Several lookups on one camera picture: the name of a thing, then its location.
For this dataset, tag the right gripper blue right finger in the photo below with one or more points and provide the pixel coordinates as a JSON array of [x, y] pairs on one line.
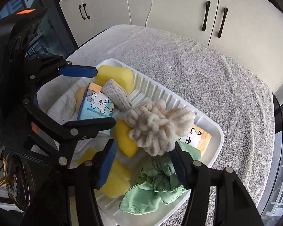
[[182, 161]]

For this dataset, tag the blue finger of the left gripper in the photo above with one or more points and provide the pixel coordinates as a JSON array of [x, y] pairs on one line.
[[85, 129], [78, 71]]

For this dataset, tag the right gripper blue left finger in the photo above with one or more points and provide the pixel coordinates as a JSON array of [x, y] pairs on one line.
[[104, 161]]

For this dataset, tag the tan gourd shaped sponge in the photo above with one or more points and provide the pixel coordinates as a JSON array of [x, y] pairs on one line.
[[79, 97]]

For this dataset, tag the orange yellow half round sponge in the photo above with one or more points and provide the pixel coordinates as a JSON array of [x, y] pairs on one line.
[[121, 135]]

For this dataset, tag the yellow tissue pack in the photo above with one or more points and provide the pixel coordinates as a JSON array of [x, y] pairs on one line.
[[197, 138]]

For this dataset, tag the green cloth scrunchie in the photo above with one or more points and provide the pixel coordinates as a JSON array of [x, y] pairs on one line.
[[156, 183]]

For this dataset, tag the blue tissue pack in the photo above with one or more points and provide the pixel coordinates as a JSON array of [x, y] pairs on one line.
[[95, 104]]

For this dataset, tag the yellow rectangular sponge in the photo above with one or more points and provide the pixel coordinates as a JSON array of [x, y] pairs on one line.
[[122, 76]]

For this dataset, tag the beige knitted cloth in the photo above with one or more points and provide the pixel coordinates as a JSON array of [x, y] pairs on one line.
[[117, 94]]

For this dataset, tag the cream chenille scrunchie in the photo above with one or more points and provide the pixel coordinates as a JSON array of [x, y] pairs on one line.
[[156, 129]]

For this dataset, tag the white plastic tray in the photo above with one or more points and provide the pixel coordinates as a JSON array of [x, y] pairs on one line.
[[144, 89]]

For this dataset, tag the yellow rounded sponge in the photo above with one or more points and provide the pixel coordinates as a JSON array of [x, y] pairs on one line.
[[118, 181]]

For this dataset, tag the green sleeved glass tumbler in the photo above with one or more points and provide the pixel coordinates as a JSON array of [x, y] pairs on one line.
[[17, 180]]

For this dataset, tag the grey towel table cover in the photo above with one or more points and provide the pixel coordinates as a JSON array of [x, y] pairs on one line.
[[232, 96]]

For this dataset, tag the white cabinet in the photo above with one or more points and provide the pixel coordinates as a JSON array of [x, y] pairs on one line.
[[249, 31]]

